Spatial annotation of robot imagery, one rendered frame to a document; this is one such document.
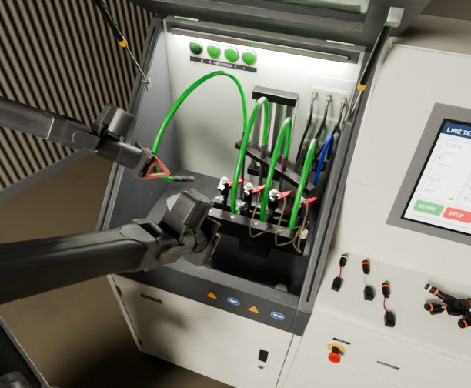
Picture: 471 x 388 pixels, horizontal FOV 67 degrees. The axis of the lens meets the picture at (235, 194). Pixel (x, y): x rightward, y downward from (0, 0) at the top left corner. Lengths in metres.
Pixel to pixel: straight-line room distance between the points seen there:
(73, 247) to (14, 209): 2.42
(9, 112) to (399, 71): 0.83
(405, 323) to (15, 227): 2.38
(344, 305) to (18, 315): 1.80
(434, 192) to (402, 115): 0.23
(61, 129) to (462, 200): 0.97
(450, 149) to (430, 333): 0.47
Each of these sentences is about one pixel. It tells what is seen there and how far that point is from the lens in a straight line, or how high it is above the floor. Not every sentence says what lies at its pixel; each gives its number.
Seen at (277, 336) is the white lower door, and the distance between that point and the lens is 1.24.
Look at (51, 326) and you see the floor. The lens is 2.24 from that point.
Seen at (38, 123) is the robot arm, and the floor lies 1.43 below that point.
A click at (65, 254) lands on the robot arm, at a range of 0.46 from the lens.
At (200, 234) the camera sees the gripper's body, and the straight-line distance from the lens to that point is 0.72.
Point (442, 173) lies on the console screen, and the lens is 1.02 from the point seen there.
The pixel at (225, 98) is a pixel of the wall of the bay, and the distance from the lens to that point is 1.28.
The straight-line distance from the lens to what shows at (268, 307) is 1.09.
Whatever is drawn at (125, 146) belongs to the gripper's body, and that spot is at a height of 1.32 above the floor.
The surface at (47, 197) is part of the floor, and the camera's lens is 2.88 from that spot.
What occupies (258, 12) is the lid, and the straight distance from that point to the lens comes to 0.98.
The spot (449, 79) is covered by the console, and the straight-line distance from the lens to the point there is 0.95.
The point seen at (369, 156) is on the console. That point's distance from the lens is 0.99.
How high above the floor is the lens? 1.87
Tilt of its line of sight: 46 degrees down
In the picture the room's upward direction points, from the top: 2 degrees clockwise
